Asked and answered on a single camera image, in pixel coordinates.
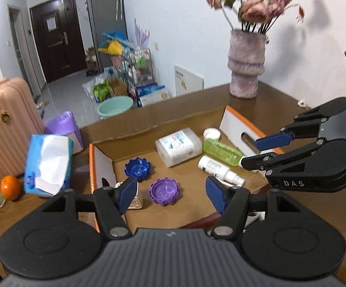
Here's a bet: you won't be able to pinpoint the small square glass bottle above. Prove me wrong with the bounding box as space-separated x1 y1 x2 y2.
116 182 144 210

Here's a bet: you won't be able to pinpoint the orange fruit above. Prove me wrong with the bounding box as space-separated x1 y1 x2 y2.
0 176 22 201

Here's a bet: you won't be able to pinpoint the green plastic bag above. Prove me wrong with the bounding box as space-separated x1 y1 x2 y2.
82 81 112 103

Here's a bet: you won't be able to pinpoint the blue screw cap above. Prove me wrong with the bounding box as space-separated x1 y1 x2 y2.
124 157 152 182

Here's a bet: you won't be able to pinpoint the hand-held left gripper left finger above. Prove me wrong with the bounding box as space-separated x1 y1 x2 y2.
43 177 139 240

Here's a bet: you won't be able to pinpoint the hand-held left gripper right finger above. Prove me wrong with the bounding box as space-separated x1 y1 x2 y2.
206 176 311 240

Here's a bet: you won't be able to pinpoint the pink ceramic vase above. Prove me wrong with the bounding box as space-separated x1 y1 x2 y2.
227 30 266 99

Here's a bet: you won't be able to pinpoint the clear wet wipes container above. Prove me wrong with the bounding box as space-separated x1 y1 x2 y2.
155 127 203 168

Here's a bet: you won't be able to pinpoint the purple screw cap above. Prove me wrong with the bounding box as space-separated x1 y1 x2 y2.
149 179 180 206

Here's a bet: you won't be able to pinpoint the yellow watering can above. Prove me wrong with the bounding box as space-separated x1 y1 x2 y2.
98 41 125 57

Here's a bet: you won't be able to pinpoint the purple paper decoration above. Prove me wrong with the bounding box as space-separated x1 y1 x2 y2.
134 19 151 50

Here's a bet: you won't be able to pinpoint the white spray bottle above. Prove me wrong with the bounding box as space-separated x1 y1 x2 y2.
198 155 246 186

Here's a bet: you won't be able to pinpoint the dried pink flowers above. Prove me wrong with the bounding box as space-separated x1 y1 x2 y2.
185 0 326 33

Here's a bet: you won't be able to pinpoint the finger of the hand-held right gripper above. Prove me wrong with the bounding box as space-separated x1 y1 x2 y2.
255 97 346 151
241 139 326 175

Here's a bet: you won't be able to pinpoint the grey refrigerator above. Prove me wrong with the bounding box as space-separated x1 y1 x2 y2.
85 0 128 72

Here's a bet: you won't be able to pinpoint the pink suitcase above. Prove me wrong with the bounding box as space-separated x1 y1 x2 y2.
0 77 46 180

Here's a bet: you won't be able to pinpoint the green bottle white cap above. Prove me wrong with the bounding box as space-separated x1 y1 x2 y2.
202 138 245 167

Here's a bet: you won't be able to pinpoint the orange cardboard box pumpkin print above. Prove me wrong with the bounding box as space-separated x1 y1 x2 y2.
88 105 285 234

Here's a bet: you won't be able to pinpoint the blue tissue pack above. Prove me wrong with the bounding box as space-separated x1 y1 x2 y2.
23 134 75 198

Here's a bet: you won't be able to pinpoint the green plastic basin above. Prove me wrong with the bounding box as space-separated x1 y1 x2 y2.
97 96 134 117

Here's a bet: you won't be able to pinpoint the blue and white carton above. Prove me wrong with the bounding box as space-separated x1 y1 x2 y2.
135 83 173 107

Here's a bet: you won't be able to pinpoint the metal storage rack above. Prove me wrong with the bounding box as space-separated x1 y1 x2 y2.
122 48 157 96

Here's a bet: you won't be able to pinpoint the grey interior door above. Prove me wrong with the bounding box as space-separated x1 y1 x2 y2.
8 4 42 96

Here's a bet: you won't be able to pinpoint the small white screw cap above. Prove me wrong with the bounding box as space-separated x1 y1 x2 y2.
203 128 221 140

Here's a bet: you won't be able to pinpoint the dark brown entrance door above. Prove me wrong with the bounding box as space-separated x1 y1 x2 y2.
30 0 87 83

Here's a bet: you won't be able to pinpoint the small brown cardboard box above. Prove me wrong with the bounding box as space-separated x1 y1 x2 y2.
108 79 128 98

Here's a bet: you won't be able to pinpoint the purple tissue pack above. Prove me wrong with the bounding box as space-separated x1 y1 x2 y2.
45 110 84 155

